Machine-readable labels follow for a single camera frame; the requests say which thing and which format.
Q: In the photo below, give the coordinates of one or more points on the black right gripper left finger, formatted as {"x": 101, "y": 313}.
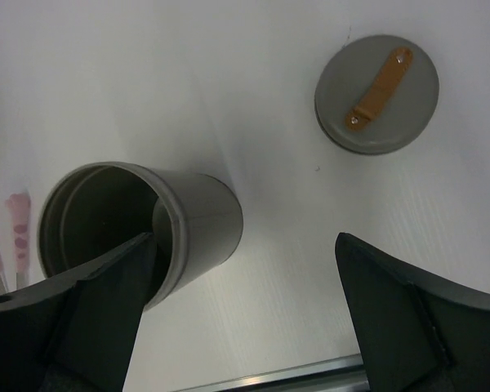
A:
{"x": 76, "y": 330}

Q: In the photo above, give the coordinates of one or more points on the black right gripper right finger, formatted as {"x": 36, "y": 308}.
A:
{"x": 416, "y": 330}

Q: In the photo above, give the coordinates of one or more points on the grey cylindrical lunch box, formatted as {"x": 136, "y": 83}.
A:
{"x": 196, "y": 221}

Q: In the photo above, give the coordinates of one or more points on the pink handled metal tongs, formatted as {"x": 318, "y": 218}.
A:
{"x": 15, "y": 242}

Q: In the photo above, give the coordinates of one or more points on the aluminium front rail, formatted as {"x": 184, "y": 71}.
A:
{"x": 343, "y": 374}

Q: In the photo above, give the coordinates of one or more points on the grey lid with orange strap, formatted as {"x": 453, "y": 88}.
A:
{"x": 376, "y": 95}

